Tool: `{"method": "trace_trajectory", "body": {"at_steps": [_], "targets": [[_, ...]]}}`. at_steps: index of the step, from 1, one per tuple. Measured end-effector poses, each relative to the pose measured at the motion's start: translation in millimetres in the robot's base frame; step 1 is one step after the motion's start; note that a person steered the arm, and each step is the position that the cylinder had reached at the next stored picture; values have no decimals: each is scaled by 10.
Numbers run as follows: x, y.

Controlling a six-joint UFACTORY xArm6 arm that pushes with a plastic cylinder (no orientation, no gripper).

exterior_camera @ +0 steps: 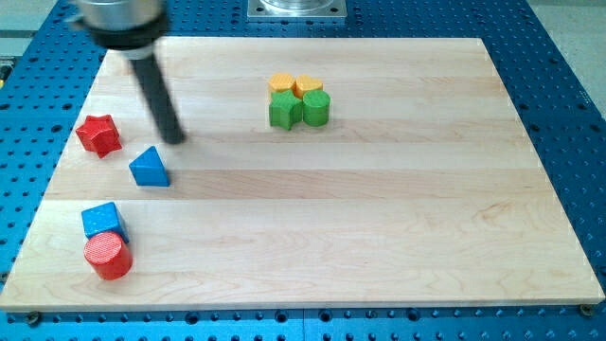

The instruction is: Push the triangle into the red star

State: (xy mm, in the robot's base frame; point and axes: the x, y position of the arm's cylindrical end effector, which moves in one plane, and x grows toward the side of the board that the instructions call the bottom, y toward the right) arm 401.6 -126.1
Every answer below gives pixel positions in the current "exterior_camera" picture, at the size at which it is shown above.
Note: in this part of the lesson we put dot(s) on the green star block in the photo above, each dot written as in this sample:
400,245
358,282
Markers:
285,110

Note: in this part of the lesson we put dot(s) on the yellow hexagon block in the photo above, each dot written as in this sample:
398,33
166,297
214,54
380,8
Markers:
281,82

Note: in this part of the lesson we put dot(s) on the light wooden board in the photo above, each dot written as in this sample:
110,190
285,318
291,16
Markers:
423,189

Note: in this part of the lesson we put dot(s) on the blue triangle block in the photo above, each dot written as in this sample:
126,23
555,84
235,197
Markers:
148,169

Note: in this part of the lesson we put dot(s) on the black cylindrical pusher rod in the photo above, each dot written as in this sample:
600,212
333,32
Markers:
156,94

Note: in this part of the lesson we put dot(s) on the blue cube block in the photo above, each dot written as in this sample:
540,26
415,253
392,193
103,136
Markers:
104,218

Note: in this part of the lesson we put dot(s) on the red cylinder block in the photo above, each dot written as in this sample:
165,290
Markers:
109,255

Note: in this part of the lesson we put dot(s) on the red star block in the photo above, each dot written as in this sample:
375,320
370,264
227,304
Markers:
99,135

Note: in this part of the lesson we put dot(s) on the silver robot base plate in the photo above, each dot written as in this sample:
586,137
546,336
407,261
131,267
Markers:
270,9

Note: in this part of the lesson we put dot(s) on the green cylinder block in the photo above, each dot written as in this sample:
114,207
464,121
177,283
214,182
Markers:
316,108

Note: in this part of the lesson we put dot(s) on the yellow heart block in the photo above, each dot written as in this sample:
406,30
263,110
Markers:
305,83

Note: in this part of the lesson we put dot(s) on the silver black robot arm end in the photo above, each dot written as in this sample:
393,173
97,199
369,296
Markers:
129,26

